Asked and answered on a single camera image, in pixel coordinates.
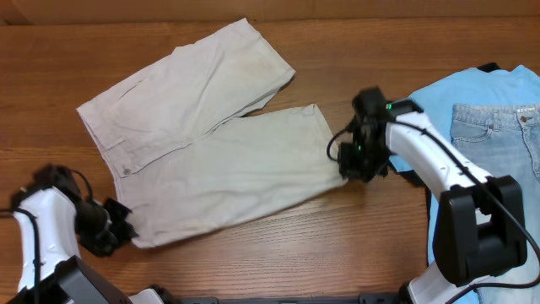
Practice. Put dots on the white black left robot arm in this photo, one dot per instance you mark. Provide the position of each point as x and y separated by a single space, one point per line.
56 220

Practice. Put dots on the black rail at table edge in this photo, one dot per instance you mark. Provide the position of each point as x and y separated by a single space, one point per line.
291 300

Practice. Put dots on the light blue t-shirt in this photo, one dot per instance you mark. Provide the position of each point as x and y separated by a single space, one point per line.
493 119

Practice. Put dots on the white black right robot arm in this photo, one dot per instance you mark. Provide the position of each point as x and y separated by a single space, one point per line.
480 225

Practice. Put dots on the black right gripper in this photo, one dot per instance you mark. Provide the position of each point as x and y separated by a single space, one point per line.
352 163

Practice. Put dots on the beige cotton shorts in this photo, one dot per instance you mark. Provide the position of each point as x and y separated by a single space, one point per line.
191 149

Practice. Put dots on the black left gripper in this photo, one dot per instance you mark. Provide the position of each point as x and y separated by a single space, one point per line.
116 221

